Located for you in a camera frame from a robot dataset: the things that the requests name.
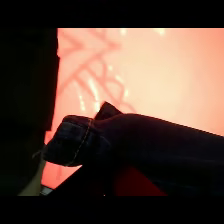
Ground dark blue jeans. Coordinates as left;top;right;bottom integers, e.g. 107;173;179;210
42;101;224;197

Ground black garment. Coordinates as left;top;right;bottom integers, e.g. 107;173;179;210
0;28;60;197

